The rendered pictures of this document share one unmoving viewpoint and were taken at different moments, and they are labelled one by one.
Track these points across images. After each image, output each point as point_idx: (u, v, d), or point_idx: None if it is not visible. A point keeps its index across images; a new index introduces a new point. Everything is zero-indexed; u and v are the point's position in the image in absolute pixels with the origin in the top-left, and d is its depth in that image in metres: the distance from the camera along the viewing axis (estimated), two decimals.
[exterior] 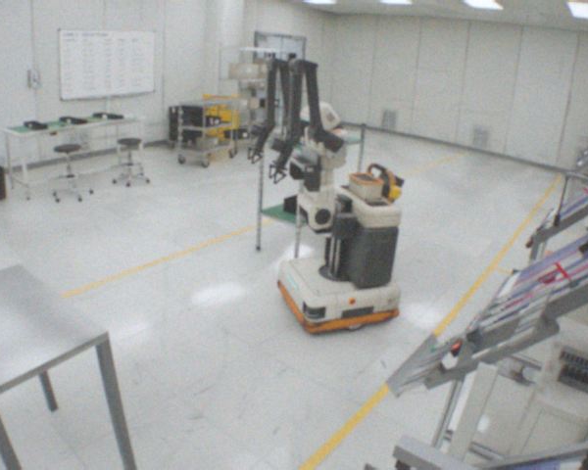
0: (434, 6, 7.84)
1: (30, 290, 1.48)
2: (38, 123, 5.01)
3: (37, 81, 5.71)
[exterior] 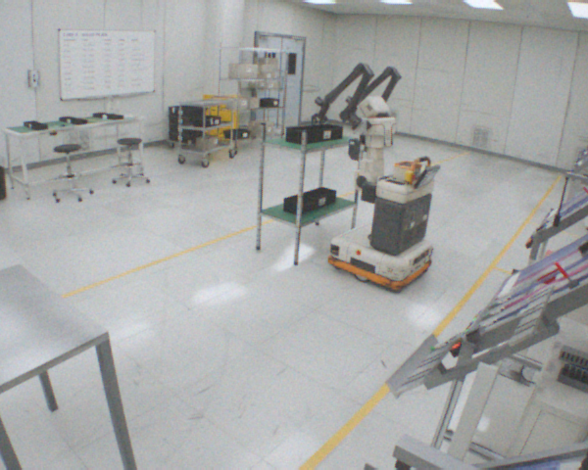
0: (434, 6, 7.84)
1: (30, 290, 1.48)
2: (38, 123, 5.01)
3: (37, 81, 5.71)
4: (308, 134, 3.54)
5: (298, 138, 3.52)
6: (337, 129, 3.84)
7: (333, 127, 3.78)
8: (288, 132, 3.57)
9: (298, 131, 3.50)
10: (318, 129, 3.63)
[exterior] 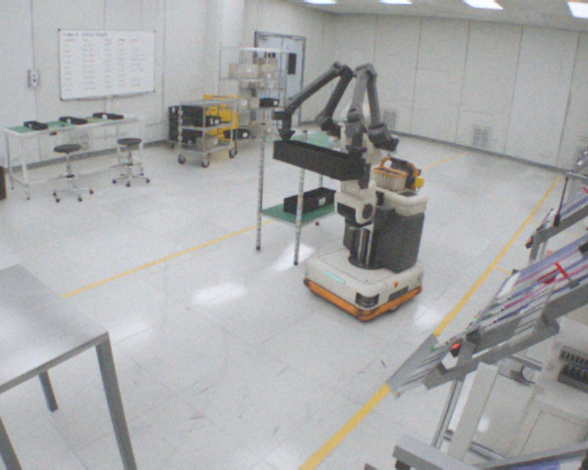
0: (434, 6, 7.84)
1: (30, 290, 1.48)
2: (38, 123, 5.01)
3: (37, 81, 5.71)
4: None
5: (360, 170, 2.34)
6: (303, 145, 2.69)
7: (312, 144, 2.64)
8: (347, 166, 2.27)
9: (360, 161, 2.32)
10: (336, 151, 2.49)
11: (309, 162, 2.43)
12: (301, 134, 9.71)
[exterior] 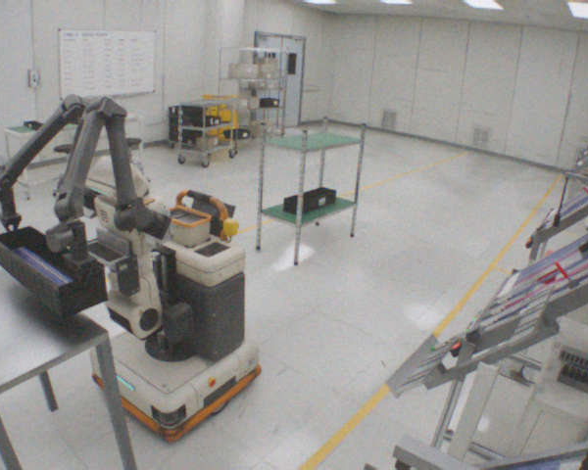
0: (434, 6, 7.84)
1: None
2: (38, 123, 5.01)
3: (37, 81, 5.71)
4: (93, 271, 1.38)
5: (97, 292, 1.32)
6: (37, 235, 1.58)
7: (46, 235, 1.54)
8: (69, 294, 1.23)
9: (94, 276, 1.30)
10: None
11: (26, 278, 1.34)
12: (301, 134, 9.71)
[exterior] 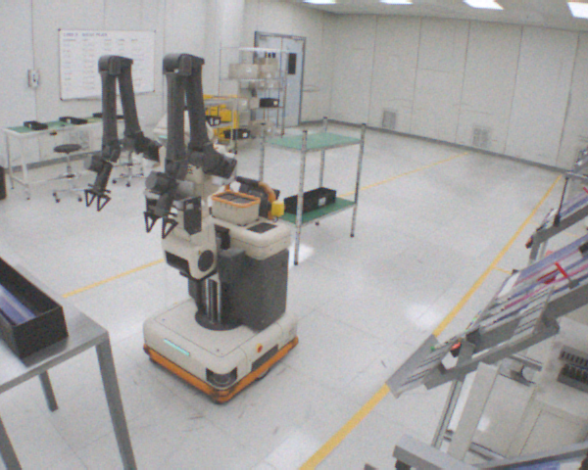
0: (434, 6, 7.84)
1: None
2: (38, 123, 5.01)
3: (37, 81, 5.71)
4: (53, 306, 1.27)
5: (56, 328, 1.21)
6: (1, 262, 1.47)
7: (9, 263, 1.43)
8: (24, 334, 1.12)
9: (51, 313, 1.19)
10: (30, 283, 1.32)
11: None
12: (301, 134, 9.71)
